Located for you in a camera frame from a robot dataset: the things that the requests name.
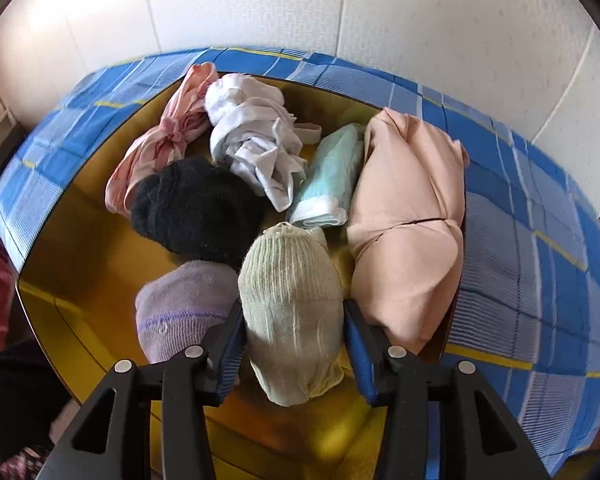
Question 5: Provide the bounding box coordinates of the teal cloth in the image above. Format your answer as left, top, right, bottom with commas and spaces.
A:
286, 122, 365, 230

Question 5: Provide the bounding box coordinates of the lilac sock ball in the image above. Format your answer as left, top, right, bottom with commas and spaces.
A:
135, 260, 243, 365

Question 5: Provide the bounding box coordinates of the black sock ball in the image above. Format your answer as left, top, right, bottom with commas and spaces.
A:
130, 156, 265, 266

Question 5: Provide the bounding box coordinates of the peach garment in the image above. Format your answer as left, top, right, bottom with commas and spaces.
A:
346, 106, 470, 356

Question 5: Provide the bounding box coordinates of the light green sock ball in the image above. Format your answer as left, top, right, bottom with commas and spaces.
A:
237, 221, 345, 407

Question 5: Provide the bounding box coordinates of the white garment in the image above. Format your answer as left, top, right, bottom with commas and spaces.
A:
203, 72, 323, 212

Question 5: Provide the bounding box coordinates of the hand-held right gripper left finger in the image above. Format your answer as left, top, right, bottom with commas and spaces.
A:
34, 297, 248, 480

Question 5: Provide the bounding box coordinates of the blue plaid cloth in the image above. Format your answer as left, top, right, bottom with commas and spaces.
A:
0, 46, 600, 476

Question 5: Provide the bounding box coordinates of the dark red tin box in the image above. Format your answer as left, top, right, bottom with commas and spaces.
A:
15, 67, 468, 480

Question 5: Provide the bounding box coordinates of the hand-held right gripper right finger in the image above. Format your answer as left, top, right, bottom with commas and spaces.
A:
342, 297, 550, 480

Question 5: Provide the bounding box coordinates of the dark floral cloth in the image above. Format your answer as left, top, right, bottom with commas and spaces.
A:
0, 445, 51, 480

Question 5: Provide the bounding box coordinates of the pink striped garment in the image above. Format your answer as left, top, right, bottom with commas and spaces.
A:
105, 61, 221, 218

